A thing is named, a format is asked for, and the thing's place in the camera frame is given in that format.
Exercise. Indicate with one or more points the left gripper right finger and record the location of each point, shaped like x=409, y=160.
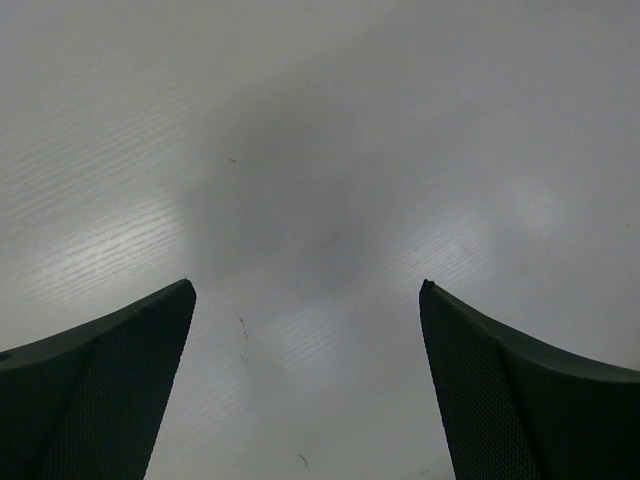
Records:
x=514, y=407

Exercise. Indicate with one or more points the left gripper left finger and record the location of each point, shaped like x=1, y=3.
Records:
x=88, y=403

